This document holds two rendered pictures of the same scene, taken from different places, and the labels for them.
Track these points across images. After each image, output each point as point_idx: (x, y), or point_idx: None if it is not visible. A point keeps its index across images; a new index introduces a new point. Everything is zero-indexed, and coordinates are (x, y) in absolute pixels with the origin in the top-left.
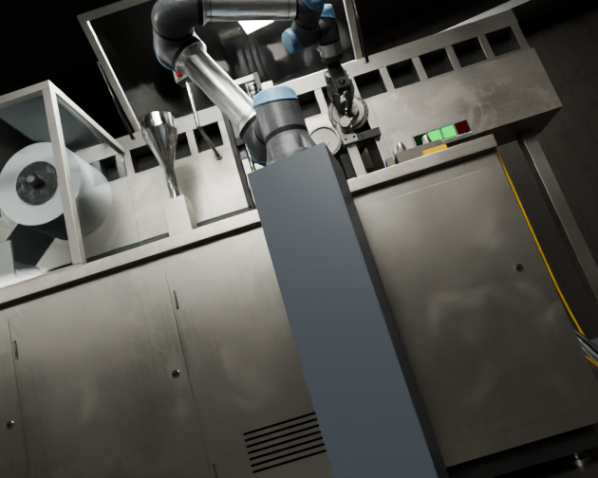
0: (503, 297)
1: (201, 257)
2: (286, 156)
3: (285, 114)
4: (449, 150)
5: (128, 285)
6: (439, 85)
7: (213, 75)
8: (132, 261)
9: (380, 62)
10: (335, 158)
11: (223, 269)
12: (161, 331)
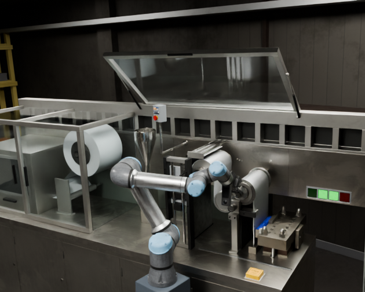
0: None
1: (134, 261)
2: (152, 283)
3: (157, 262)
4: (255, 284)
5: (104, 255)
6: (343, 159)
7: (141, 202)
8: (105, 249)
9: (307, 121)
10: (178, 285)
11: (142, 272)
12: (115, 280)
